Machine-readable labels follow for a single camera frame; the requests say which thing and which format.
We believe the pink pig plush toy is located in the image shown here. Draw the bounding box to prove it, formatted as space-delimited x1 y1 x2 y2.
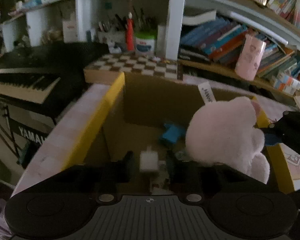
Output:
185 81 270 184

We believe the blue plastic toy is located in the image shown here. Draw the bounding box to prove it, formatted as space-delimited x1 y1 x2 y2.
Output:
160 122 187 145

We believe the red slender tube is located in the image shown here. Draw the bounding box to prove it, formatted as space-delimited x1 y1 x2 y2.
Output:
125 12 135 52

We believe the checkered game board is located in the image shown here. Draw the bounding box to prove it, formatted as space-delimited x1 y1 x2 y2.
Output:
84 52 183 84

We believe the white red-label carton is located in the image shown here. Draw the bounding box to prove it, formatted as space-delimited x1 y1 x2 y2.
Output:
62 17 78 43

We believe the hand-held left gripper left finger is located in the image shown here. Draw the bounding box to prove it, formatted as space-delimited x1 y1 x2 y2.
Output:
60 151 134 202

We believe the yellow cardboard box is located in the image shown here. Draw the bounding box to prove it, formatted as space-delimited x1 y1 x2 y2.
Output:
62 72 300 195

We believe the white charger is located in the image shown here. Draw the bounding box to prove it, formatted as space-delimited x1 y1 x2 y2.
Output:
139 150 159 173

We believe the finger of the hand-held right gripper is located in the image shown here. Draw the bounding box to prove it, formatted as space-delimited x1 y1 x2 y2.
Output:
259 122 282 147

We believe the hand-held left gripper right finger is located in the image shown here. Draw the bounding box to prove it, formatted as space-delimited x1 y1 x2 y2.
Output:
166 151 250 202

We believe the white bookshelf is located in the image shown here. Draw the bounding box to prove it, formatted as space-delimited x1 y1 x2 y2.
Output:
0 0 300 98

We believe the pen holder with pens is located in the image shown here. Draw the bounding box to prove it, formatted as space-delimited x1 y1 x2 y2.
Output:
97 12 127 53

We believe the orange white box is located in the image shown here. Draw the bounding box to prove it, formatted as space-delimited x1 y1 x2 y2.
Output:
277 73 300 90
269 79 294 96

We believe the white bar lamp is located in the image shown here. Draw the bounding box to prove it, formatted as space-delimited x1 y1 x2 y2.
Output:
225 10 289 46

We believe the black piano keyboard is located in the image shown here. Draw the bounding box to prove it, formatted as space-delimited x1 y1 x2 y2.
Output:
0 42 108 165

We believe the pink printed desktop cloth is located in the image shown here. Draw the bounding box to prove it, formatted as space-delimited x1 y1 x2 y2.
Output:
11 74 300 198

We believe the green lid jar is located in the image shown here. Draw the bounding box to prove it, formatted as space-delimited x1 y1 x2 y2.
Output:
134 31 157 57

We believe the pink cylinder cup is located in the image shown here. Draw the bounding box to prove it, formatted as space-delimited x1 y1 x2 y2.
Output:
234 34 267 82

